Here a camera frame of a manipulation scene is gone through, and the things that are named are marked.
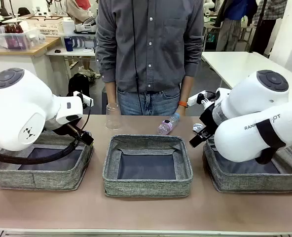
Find white slatted crate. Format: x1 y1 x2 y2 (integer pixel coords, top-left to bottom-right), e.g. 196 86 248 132
25 15 64 38

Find clear plastic cup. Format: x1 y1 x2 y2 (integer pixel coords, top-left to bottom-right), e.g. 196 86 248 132
105 103 124 131

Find person's right hand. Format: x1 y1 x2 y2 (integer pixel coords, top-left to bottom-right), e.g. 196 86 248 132
107 102 120 116

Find person in blue jacket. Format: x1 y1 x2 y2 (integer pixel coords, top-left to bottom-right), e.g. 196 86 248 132
214 0 259 52

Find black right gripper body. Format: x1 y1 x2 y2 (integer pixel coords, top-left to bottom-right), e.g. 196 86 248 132
199 102 222 140

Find grey and white cap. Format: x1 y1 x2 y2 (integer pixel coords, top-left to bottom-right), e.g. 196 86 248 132
73 16 97 35

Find small white desk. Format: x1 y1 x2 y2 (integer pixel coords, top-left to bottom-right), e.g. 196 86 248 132
45 45 98 75

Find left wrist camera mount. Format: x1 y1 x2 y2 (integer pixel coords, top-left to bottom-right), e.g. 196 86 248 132
73 90 94 107

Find thin black cord on shirt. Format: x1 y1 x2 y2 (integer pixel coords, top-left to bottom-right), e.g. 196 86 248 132
132 0 144 116

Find person's left forearm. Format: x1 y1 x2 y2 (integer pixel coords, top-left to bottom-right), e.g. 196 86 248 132
178 74 195 102

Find white plastic jug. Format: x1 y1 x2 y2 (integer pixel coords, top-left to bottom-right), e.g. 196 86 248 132
62 17 76 36

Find person in plaid shirt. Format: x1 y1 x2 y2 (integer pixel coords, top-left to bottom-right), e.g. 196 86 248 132
249 0 289 56

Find pair of light shoes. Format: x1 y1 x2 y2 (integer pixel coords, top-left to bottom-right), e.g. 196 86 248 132
77 66 102 80

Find person's right forearm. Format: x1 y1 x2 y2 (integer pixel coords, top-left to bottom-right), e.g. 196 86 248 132
96 44 119 104

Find clear plastic water bottle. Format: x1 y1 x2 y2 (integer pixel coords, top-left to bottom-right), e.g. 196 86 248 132
156 113 182 136

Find black backpack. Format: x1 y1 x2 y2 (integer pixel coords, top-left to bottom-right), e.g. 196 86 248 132
67 73 91 99

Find grey fabric basket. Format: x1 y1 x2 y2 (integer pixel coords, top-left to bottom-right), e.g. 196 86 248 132
202 139 292 194
103 134 194 198
0 129 95 191

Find black strap on right arm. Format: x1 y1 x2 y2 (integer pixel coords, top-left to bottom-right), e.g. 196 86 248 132
255 118 287 165

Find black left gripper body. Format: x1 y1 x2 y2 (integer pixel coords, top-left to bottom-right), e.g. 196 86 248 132
62 122 87 139

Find clear plastic storage box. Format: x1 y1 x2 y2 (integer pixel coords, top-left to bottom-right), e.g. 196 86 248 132
0 26 39 52

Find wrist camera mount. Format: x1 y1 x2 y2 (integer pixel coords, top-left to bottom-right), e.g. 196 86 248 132
73 90 94 107
187 90 217 107

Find blue bottle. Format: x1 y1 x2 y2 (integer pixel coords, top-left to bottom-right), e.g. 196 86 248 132
64 35 74 53

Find white counter with wooden top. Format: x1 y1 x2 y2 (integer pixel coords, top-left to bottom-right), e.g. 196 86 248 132
0 36 63 115

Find person in beige top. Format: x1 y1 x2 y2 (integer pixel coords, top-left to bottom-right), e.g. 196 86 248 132
66 0 92 24

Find person in grey shirt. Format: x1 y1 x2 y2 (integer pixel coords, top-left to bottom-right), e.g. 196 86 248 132
95 0 206 116

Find grey plastic stool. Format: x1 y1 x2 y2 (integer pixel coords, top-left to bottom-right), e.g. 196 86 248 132
101 88 109 115

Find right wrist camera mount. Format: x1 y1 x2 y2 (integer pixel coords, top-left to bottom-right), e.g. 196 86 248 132
187 90 217 107

